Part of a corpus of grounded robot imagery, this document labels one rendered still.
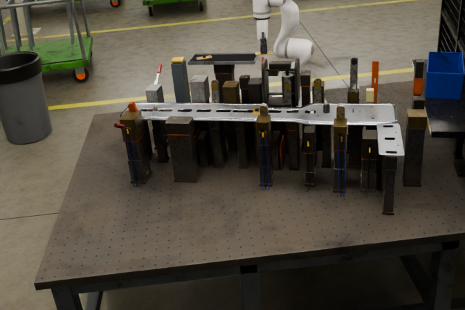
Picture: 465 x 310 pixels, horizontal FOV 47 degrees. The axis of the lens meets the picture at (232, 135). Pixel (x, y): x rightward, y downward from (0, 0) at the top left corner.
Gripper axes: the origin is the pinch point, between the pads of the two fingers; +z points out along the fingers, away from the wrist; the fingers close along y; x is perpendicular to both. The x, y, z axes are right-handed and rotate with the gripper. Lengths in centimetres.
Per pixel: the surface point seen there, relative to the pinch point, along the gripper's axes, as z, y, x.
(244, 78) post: 19.7, -11.6, -11.0
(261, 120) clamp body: 24.7, 28.3, -2.0
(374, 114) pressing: 29, 19, 51
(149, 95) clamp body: 27, -12, -62
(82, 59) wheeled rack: 106, -308, -209
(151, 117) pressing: 30, 9, -58
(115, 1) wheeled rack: 125, -665, -268
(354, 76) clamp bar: 16.6, 0.1, 43.9
